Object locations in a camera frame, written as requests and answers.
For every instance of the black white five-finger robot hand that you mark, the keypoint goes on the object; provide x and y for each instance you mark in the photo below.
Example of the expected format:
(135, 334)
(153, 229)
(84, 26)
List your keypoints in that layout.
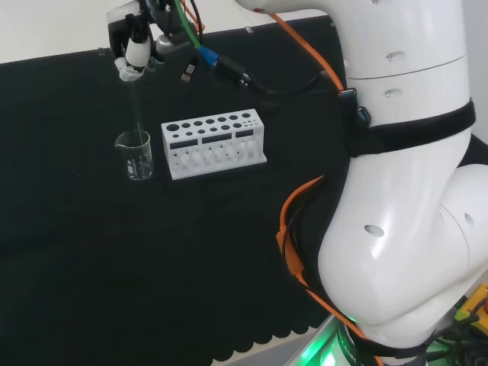
(135, 49)

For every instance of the clear glass rod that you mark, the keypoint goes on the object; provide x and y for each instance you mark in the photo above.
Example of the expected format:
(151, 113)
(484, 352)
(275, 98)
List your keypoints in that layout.
(138, 110)

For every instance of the clear glass beaker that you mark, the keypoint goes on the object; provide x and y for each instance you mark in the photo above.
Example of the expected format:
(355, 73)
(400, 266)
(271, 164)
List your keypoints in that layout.
(139, 160)

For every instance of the white test tube rack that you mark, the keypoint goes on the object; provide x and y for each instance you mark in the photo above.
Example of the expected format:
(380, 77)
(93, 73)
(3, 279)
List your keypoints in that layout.
(213, 145)

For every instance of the clear tape strip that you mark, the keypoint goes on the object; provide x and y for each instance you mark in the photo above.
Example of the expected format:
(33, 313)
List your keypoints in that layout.
(248, 29)
(101, 52)

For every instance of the black loose usb plug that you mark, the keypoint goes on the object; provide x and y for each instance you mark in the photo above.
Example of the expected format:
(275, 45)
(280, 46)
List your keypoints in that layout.
(188, 72)

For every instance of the black scalloped cloth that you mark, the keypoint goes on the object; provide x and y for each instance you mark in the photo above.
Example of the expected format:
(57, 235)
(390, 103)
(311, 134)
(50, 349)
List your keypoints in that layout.
(95, 248)

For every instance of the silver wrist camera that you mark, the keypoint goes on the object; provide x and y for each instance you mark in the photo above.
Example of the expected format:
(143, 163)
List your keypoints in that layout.
(166, 45)

